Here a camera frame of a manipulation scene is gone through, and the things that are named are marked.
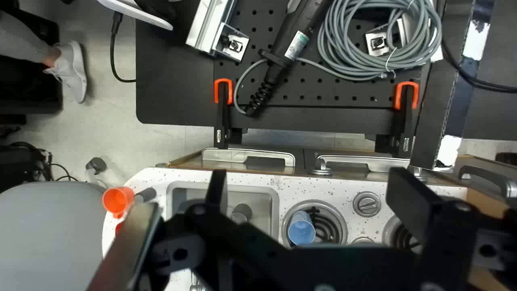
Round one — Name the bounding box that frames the aluminium rail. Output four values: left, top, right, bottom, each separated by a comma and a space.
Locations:
183, 0, 238, 55

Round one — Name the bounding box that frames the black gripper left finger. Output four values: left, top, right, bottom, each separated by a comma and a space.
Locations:
201, 168, 238, 239

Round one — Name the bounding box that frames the dark gray cylinder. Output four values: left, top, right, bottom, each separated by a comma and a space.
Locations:
133, 186, 158, 205
230, 202, 253, 224

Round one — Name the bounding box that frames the gray toy sink basin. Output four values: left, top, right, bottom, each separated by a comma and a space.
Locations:
166, 181, 280, 239

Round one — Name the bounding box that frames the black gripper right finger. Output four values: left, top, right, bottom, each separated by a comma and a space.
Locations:
385, 166, 474, 255

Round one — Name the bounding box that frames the small gray caster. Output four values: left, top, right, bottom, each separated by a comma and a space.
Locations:
85, 155, 109, 176

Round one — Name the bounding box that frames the black coil stove burner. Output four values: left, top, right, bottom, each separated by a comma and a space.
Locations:
280, 199, 345, 249
382, 215, 426, 255

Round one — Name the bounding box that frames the white paper sheet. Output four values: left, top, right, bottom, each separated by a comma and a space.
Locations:
461, 18, 492, 61

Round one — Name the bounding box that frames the white plastic leg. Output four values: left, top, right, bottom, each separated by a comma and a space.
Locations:
95, 0, 174, 32

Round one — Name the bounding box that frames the small black white tag bracket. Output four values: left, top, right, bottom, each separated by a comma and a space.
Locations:
216, 22, 251, 61
363, 29, 397, 56

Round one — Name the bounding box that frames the wooden toy kitchen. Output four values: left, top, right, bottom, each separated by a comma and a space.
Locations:
101, 144, 517, 291

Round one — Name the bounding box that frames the black clamp with orange handle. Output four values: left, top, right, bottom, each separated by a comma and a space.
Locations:
209, 77, 243, 150
374, 79, 421, 158

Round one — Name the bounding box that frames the gray stove knob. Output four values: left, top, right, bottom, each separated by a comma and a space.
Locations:
351, 191, 382, 218
351, 234, 377, 247

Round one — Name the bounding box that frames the blue plastic cup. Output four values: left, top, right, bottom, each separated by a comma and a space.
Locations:
285, 208, 317, 247

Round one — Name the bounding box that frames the black handheld tool with cord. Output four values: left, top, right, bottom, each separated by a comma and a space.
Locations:
243, 0, 332, 119

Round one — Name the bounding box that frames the black pegboard table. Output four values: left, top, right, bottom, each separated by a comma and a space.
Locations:
133, 0, 448, 134

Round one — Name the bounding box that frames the black stand post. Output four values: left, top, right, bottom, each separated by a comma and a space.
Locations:
410, 0, 477, 168

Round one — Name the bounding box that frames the white sneaker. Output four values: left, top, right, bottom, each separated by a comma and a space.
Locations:
43, 39, 88, 105

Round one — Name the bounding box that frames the black box on floor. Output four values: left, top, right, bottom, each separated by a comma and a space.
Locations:
0, 53, 62, 118

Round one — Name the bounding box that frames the thin black floor cable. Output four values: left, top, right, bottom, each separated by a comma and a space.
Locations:
109, 11, 138, 85

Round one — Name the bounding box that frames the black cable bundle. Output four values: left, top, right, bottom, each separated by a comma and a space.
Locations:
0, 140, 78, 192

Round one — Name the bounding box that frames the gray coiled cable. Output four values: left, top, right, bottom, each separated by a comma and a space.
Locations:
232, 0, 444, 118

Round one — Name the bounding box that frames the gray trouser leg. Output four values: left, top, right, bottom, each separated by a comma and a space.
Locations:
0, 6, 61, 66

